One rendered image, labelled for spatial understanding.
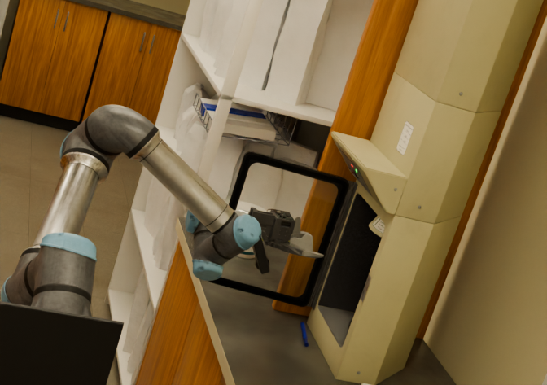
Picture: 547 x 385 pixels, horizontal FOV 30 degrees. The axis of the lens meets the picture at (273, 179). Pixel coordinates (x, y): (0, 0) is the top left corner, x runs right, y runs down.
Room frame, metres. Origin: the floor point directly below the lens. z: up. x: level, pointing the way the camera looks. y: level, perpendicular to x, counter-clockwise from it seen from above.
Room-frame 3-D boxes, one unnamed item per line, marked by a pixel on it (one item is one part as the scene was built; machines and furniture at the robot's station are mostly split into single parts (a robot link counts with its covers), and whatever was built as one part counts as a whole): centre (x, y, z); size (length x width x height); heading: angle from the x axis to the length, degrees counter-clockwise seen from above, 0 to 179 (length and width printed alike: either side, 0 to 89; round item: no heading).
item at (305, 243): (2.48, -0.13, 1.26); 0.09 x 0.03 x 0.06; 71
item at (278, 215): (2.51, -0.03, 1.26); 0.12 x 0.08 x 0.09; 107
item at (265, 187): (2.72, -0.05, 1.19); 0.30 x 0.01 x 0.40; 98
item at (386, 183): (2.59, -0.21, 1.46); 0.32 x 0.12 x 0.10; 18
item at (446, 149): (2.64, -0.39, 1.33); 0.32 x 0.25 x 0.77; 18
